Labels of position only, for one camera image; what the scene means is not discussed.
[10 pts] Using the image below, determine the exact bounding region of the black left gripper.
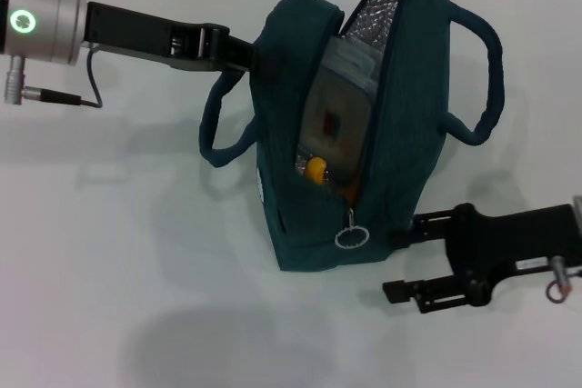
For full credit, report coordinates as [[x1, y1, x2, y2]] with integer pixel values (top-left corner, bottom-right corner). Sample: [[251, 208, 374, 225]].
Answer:
[[84, 0, 264, 76]]

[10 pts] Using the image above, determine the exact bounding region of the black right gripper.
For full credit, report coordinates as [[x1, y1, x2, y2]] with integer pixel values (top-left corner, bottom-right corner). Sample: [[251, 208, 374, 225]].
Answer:
[[381, 202, 582, 315]]

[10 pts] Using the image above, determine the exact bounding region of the clear plastic food container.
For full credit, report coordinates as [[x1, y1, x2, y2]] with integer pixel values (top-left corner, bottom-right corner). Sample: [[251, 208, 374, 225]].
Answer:
[[297, 37, 378, 184]]

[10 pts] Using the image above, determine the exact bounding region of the dark teal fabric lunch bag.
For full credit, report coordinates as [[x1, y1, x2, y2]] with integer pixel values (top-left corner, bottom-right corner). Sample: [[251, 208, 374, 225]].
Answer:
[[198, 0, 506, 274]]

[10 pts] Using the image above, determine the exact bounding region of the yellow banana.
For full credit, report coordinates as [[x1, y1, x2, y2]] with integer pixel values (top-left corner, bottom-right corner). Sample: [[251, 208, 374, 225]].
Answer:
[[305, 156, 358, 201]]

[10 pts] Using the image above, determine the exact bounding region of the silver zipper pull ring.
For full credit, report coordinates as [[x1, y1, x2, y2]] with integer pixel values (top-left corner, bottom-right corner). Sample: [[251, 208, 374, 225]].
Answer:
[[334, 208, 370, 252]]

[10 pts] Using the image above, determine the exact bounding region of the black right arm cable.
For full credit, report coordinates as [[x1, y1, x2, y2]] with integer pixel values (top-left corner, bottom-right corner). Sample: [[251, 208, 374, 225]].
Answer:
[[545, 256, 582, 303]]

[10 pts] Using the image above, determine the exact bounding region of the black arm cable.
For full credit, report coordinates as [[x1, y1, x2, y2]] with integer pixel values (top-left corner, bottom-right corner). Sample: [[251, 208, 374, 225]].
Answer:
[[545, 256, 582, 303], [25, 49, 104, 110]]

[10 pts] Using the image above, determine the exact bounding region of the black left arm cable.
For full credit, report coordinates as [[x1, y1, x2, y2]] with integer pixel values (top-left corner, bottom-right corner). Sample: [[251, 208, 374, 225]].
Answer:
[[25, 49, 104, 110]]

